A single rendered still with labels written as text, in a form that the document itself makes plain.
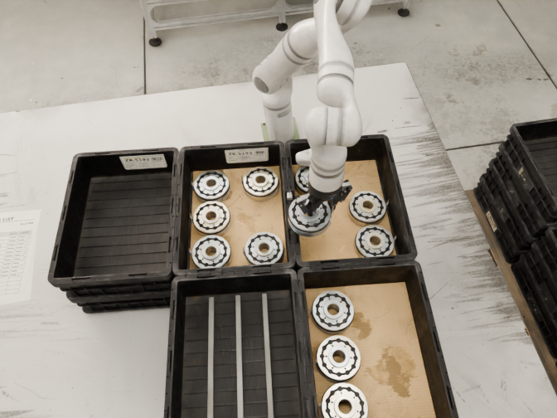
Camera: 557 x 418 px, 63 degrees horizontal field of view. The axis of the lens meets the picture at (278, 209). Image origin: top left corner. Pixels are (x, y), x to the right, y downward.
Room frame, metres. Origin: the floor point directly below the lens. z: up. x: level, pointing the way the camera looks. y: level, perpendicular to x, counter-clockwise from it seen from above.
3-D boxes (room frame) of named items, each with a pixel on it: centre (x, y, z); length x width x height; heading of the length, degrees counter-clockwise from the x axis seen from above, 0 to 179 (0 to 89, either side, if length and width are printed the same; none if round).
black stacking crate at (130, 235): (0.64, 0.42, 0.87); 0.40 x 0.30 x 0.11; 2
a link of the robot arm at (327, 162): (0.57, -0.10, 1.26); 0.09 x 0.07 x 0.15; 83
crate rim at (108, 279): (0.64, 0.42, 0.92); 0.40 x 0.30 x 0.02; 2
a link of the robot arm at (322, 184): (0.59, -0.10, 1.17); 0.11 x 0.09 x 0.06; 19
